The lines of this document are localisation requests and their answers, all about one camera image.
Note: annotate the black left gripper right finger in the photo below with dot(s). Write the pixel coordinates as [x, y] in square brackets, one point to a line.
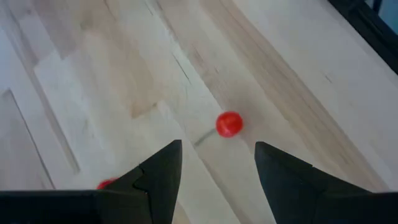
[286, 183]

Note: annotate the red toy raspberry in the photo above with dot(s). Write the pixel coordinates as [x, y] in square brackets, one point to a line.
[104, 185]

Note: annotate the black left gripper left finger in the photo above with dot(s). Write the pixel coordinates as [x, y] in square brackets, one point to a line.
[158, 180]

